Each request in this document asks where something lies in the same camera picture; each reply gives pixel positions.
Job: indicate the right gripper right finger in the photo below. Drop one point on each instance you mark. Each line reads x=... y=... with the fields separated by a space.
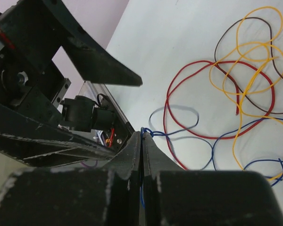
x=177 y=197

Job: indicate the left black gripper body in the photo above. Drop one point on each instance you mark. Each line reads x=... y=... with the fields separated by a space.
x=30 y=83

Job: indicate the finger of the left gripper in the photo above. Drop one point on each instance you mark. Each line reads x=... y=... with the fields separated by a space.
x=91 y=60
x=40 y=145

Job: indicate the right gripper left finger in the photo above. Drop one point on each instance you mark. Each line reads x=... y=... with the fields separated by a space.
x=70 y=196

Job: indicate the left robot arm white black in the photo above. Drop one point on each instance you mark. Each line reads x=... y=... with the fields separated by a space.
x=81 y=114

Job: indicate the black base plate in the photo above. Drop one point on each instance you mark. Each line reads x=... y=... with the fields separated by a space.
x=120 y=130

